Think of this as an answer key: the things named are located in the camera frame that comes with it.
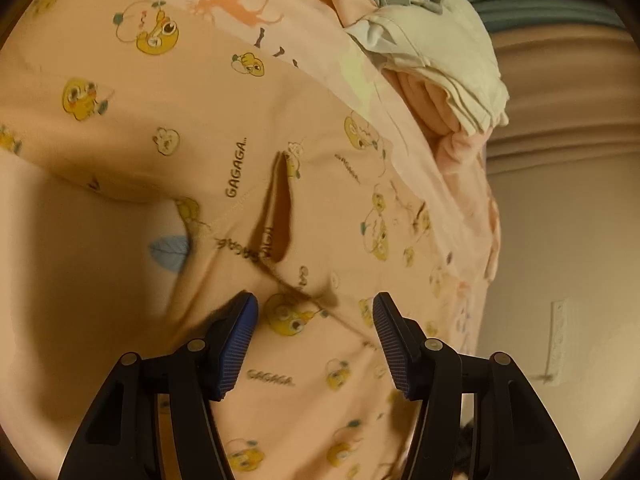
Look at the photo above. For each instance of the cream folded garment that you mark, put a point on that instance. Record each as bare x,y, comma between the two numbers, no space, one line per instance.
451,50

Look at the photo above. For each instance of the peach duck print garment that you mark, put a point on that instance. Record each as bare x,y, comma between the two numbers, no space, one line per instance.
297,172

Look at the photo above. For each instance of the beige curtain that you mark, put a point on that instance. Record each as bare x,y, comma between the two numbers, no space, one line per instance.
574,96

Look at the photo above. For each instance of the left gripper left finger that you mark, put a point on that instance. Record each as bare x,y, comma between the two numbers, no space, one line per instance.
119,437

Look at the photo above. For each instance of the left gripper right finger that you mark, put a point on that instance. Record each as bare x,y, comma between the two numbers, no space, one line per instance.
514,436

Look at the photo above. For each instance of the white wall power strip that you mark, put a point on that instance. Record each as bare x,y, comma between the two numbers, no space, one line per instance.
560,341

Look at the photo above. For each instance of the pink crumpled garment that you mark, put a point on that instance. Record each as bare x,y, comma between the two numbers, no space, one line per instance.
452,146

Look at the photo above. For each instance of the pink floral bed sheet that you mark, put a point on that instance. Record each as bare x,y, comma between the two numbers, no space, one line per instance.
81,284

